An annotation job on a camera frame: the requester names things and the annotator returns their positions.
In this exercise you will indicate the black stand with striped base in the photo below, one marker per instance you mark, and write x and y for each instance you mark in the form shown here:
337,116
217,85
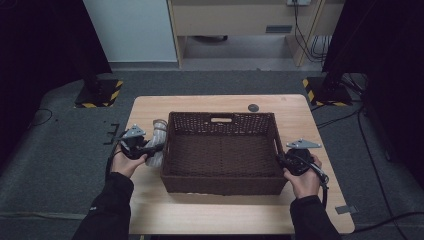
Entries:
328,91
98,93

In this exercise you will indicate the person's right hand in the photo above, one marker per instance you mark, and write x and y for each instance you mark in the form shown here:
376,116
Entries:
305,185

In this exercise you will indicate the black curtain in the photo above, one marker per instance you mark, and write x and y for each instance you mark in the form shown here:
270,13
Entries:
40,50
386,50

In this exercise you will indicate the white wall socket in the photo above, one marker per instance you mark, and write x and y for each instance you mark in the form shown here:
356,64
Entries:
298,2

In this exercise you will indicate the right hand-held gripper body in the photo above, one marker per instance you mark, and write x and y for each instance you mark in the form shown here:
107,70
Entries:
300,160

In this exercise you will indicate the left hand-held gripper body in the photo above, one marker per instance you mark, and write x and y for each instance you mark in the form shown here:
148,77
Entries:
135,146

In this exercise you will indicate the black round cap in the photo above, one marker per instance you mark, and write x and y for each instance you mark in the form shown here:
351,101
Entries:
253,107

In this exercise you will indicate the grey tape strip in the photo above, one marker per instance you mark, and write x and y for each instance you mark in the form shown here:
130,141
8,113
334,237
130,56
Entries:
346,209

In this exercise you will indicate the person's left hand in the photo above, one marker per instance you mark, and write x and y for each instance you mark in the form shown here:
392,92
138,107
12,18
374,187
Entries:
126,165

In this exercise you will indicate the brown woven basket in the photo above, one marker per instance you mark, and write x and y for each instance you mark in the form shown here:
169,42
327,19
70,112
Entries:
223,156

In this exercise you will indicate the black tape floor mark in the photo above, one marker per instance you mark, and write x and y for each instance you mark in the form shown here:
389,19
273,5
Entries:
112,134

